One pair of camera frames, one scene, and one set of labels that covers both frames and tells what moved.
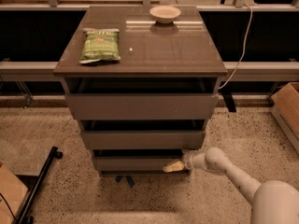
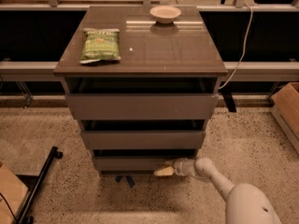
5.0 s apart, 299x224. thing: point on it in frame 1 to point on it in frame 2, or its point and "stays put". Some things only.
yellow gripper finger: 174,166 to 164,172
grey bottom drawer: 134,163 stays put
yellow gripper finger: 188,152 to 170,162
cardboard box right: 285,106 stays put
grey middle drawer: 141,134 stays put
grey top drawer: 142,98 stays put
